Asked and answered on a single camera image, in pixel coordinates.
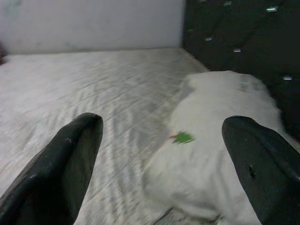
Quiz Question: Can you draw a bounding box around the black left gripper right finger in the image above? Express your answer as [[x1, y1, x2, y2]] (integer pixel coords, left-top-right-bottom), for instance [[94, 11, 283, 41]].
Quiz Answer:
[[221, 115, 300, 225]]

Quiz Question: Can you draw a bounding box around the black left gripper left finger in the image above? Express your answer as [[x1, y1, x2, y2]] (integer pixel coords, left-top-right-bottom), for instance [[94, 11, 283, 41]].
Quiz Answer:
[[0, 112, 104, 225]]

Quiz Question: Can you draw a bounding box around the white pillow green tree print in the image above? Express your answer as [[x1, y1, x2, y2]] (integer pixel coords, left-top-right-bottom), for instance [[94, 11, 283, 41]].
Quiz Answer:
[[142, 70, 300, 221]]

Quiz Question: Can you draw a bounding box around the white quilted mattress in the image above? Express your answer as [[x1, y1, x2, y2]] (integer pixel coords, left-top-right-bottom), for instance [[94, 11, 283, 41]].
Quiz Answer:
[[0, 48, 211, 225]]

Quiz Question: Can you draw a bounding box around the black tufted headboard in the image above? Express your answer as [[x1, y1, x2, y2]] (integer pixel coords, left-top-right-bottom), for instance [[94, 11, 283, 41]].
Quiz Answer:
[[181, 0, 300, 141]]

